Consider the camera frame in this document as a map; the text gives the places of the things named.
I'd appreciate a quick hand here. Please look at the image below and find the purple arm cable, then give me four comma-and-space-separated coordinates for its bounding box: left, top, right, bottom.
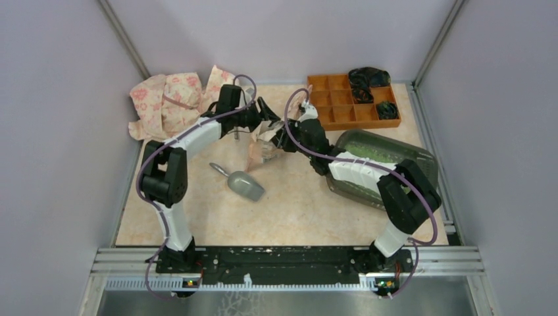
136, 74, 258, 302
283, 88, 438, 299

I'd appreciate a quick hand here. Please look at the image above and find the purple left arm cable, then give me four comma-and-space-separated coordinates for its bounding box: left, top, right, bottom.
136, 74, 258, 302

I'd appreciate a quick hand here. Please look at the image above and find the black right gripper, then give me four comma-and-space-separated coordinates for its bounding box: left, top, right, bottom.
268, 118, 315, 159

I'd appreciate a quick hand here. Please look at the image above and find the grey metal scoop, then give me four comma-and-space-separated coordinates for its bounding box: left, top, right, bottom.
209, 163, 266, 202

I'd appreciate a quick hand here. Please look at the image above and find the small dark cloth ball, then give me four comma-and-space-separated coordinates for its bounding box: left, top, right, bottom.
376, 101, 399, 120

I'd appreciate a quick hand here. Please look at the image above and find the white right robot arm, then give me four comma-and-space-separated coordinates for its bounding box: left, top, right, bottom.
272, 118, 442, 271

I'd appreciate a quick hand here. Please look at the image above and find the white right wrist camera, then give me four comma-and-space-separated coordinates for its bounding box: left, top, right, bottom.
298, 103, 318, 122

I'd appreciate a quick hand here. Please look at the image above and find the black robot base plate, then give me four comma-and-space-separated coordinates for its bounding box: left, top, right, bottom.
147, 246, 416, 297

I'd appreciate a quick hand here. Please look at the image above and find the pink patterned cloth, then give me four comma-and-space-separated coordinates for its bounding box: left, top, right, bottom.
128, 65, 235, 140

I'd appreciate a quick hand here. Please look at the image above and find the orange compartment tray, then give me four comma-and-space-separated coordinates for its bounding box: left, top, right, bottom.
307, 74, 401, 131

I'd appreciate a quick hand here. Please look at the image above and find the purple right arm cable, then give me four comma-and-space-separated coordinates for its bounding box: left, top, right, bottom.
283, 88, 438, 299

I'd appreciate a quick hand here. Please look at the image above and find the dark green litter box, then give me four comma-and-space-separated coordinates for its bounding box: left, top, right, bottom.
326, 129, 439, 210

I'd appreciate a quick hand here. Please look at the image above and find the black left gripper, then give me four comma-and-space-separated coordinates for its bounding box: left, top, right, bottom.
233, 97, 285, 140

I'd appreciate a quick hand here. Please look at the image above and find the orange cat litter bag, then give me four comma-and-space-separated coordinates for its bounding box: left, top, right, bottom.
245, 89, 313, 173

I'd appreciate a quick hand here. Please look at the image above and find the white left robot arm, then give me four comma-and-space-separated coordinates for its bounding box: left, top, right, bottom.
136, 84, 280, 273

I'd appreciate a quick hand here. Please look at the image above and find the dark cloth on tray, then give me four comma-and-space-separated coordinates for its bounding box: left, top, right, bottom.
347, 66, 391, 104

